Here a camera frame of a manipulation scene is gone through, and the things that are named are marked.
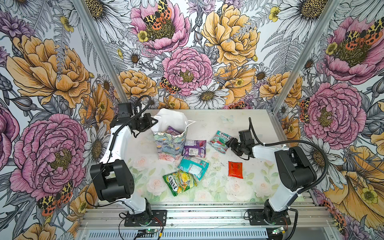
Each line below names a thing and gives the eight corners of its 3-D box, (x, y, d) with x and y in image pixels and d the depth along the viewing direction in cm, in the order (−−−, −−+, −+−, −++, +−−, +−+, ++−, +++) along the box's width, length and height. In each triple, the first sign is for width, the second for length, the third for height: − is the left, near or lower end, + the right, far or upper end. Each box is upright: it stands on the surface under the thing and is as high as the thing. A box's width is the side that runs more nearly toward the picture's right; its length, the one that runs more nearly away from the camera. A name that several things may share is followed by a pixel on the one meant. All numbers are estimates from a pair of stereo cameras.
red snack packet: (228, 176, 90) (228, 175, 88) (228, 162, 96) (228, 160, 94) (242, 178, 89) (243, 177, 88) (241, 164, 95) (242, 162, 94)
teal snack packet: (177, 172, 91) (176, 168, 88) (184, 156, 98) (184, 152, 94) (204, 181, 87) (204, 178, 84) (209, 164, 94) (210, 161, 91)
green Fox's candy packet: (171, 198, 82) (170, 197, 79) (163, 178, 89) (162, 176, 86) (197, 185, 86) (197, 183, 84) (187, 167, 93) (187, 164, 91)
